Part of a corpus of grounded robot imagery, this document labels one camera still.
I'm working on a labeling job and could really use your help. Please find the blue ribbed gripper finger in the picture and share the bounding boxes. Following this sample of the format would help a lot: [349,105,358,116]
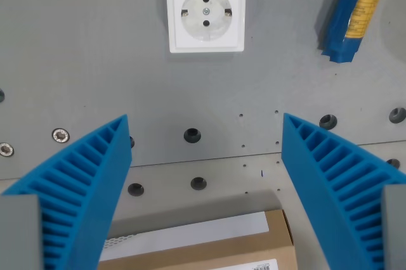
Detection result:
[280,112,406,270]
[0,113,133,270]

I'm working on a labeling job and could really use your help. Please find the blue bag with yellow label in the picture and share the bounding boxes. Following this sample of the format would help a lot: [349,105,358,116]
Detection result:
[320,0,395,64]

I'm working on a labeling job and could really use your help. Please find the silver hex screw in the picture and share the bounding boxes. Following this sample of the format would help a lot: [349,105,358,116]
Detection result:
[0,142,15,158]
[51,127,70,144]

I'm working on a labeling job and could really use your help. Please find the brown cardboard box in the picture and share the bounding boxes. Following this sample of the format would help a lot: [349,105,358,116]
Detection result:
[98,209,299,270]

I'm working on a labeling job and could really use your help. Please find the white wall power socket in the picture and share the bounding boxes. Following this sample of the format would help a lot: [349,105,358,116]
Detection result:
[164,0,247,54]

